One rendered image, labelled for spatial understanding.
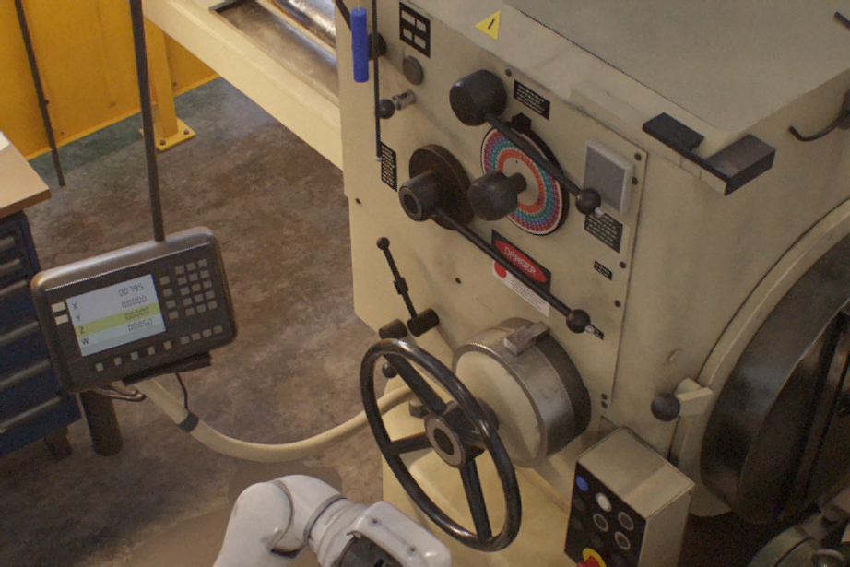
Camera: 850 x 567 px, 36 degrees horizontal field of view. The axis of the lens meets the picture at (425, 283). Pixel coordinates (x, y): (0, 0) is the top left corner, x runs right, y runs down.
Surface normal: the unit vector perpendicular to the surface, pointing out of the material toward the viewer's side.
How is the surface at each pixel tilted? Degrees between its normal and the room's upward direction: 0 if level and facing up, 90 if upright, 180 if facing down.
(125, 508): 0
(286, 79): 0
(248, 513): 43
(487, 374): 60
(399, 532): 19
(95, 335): 70
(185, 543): 0
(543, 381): 36
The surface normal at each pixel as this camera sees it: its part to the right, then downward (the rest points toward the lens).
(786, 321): -0.48, -0.29
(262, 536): -0.33, -0.02
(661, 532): 0.65, 0.52
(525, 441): -0.34, 0.65
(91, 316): 0.40, 0.34
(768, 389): -0.65, -0.01
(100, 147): 0.00, -0.73
